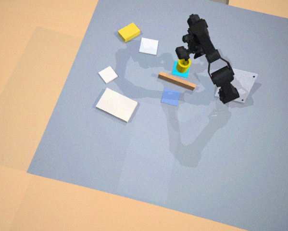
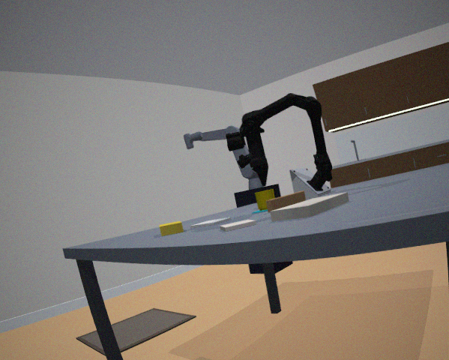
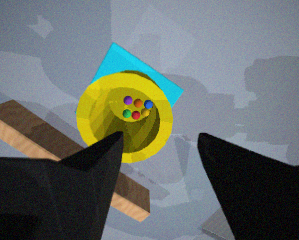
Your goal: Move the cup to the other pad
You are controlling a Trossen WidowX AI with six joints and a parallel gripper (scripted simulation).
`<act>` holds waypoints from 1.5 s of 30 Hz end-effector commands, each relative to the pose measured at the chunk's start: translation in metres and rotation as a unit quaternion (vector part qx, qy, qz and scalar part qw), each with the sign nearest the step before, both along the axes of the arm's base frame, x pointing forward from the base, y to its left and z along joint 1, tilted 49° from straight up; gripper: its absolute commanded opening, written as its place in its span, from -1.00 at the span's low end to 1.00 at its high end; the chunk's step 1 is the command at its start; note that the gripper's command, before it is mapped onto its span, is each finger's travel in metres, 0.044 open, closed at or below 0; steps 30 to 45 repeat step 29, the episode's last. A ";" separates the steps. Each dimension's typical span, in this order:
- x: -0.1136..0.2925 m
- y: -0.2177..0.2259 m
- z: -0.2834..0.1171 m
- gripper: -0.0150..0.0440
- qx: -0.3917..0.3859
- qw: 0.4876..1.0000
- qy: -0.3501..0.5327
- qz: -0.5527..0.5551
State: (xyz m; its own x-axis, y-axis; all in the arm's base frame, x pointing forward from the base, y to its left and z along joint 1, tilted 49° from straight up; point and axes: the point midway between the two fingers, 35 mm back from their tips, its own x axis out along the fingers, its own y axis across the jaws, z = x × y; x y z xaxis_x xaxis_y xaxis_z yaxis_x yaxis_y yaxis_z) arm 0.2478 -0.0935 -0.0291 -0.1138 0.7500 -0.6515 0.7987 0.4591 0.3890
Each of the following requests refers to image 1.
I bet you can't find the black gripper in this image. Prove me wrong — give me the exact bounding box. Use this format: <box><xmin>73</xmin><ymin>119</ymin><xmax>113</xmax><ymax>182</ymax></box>
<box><xmin>175</xmin><ymin>37</ymin><xmax>205</xmax><ymax>61</ymax></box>

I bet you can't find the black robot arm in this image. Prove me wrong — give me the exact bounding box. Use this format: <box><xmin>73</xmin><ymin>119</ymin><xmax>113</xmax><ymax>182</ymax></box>
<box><xmin>182</xmin><ymin>14</ymin><xmax>239</xmax><ymax>104</ymax></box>

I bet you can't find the tan wooden beam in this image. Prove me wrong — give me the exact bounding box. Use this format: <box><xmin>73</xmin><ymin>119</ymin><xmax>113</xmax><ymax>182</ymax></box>
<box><xmin>158</xmin><ymin>72</ymin><xmax>196</xmax><ymax>91</ymax></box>

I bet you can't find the white flat square tile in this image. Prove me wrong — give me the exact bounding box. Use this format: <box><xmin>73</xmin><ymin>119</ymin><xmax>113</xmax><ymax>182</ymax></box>
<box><xmin>99</xmin><ymin>67</ymin><xmax>118</xmax><ymax>84</ymax></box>
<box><xmin>139</xmin><ymin>38</ymin><xmax>158</xmax><ymax>55</ymax></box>

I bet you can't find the yellow rectangular block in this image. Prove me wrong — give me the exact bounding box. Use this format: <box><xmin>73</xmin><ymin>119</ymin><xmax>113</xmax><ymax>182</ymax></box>
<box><xmin>118</xmin><ymin>23</ymin><xmax>140</xmax><ymax>43</ymax></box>

